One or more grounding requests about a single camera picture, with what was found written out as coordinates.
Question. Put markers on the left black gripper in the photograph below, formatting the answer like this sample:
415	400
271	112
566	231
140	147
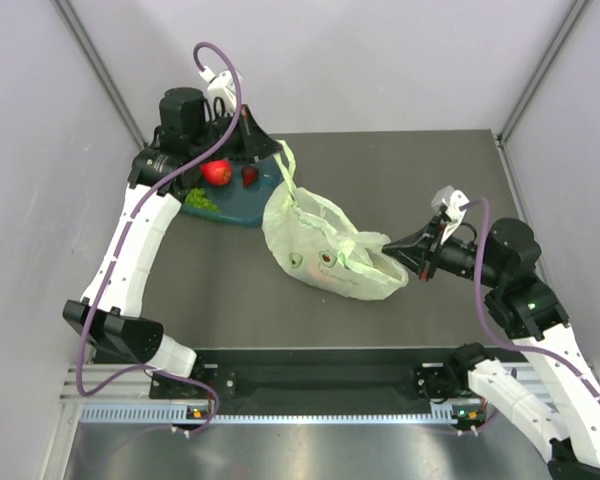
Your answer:
254	144

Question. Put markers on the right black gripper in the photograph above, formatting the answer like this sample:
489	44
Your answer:
416	250

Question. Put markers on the green plastic bag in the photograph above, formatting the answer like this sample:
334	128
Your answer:
314	241

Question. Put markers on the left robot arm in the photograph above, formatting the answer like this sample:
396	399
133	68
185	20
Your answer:
196	131

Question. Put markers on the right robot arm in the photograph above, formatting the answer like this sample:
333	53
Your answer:
501	263

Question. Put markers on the red apple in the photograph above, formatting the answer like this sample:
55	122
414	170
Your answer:
217	173

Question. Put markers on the teal plastic basket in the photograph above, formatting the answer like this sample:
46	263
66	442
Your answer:
239	205

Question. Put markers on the green grape bunch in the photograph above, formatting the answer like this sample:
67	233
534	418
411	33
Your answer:
197	198

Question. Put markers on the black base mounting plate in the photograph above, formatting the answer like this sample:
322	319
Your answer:
325	383

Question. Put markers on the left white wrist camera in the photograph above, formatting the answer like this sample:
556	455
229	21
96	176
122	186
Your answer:
220	86

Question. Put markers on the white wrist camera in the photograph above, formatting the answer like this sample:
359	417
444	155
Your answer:
220	86
449	203

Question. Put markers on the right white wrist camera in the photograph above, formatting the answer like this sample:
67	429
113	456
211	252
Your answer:
449	203

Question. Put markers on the left aluminium frame post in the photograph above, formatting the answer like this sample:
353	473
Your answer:
79	33

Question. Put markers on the aluminium frame post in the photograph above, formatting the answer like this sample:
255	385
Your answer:
575	12
79	33

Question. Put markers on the right aluminium frame post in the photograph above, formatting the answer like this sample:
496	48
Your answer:
575	12

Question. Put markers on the grey slotted cable duct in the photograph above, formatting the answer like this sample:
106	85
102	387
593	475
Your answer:
188	415

